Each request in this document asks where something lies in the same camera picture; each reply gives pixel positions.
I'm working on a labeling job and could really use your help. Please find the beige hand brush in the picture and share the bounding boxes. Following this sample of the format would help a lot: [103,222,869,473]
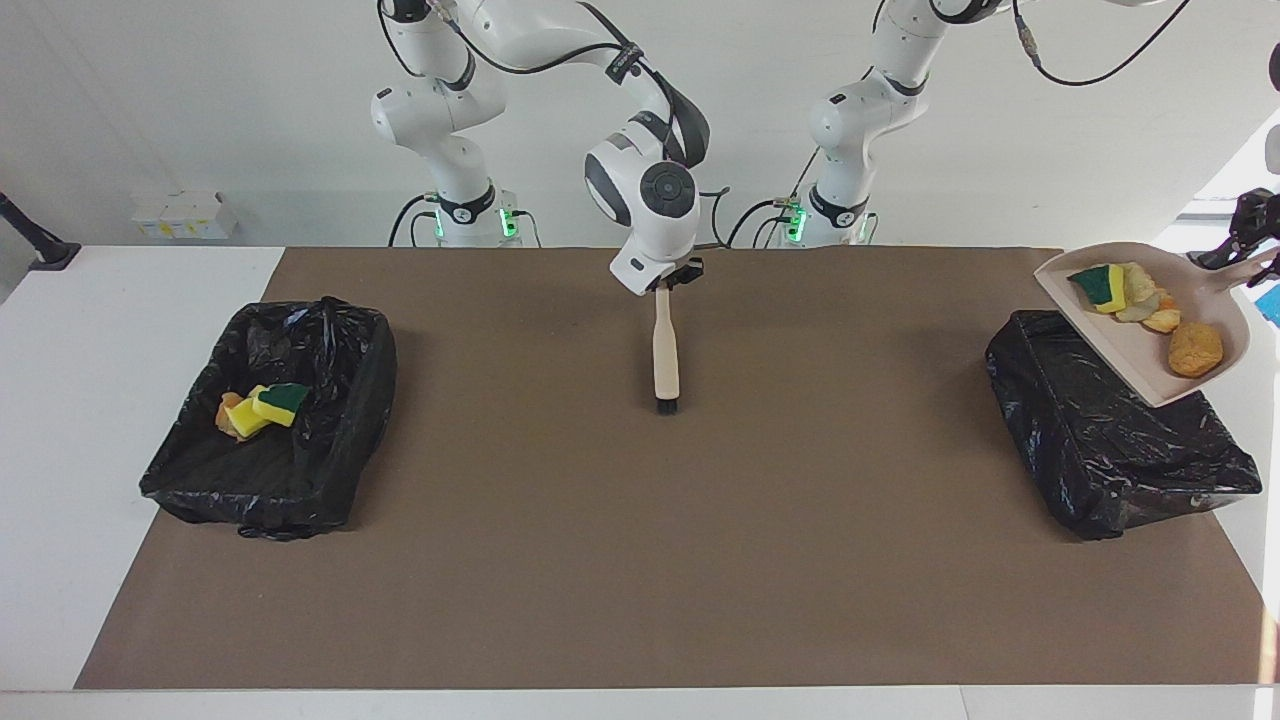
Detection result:
[652,288,682,416]

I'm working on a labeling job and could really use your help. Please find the pale beige bread chunk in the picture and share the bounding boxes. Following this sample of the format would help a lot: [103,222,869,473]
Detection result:
[1115,262,1163,323]

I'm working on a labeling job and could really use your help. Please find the brown oval bread roll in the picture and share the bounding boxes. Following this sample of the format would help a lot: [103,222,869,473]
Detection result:
[1167,320,1225,379]

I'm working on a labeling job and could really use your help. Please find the beige plastic dustpan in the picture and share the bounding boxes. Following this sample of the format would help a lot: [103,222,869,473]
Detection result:
[1033,241,1280,409]

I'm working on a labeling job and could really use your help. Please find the yellow green sponge piece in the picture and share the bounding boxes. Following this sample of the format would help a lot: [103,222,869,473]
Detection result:
[1066,263,1129,315]
[250,383,311,428]
[225,385,273,438]

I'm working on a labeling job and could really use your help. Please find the bin with smooth black bag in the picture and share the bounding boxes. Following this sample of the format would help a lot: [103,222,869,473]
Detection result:
[985,309,1263,542]

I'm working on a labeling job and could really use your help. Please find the bin with knotted black bag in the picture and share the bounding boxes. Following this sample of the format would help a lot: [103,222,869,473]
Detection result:
[140,296,398,542]

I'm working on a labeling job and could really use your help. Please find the brown table mat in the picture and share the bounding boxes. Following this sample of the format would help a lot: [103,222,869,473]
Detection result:
[75,247,1280,691]

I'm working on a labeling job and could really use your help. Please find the black pole stand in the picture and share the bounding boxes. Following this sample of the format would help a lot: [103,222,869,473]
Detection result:
[0,192,82,273]

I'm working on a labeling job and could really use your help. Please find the black left base cable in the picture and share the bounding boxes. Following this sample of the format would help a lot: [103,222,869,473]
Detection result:
[727,150,823,249]

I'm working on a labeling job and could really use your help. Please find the black base cable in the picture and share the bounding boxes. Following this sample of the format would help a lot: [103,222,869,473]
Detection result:
[727,150,823,249]
[388,193,542,248]

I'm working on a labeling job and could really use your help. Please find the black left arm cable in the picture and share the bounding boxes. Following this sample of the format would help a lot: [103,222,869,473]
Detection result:
[1010,0,1196,88]

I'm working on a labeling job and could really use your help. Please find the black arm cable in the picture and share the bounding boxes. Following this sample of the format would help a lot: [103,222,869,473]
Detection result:
[1010,0,1196,88]
[376,0,731,251]

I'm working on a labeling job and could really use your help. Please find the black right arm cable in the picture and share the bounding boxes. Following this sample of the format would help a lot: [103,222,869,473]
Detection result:
[376,0,731,251]

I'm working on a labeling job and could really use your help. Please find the black right base cable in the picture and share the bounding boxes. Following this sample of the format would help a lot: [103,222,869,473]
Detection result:
[388,193,542,248]

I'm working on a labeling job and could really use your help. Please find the white wall socket boxes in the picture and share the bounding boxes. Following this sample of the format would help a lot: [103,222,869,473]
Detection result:
[132,192,241,241]

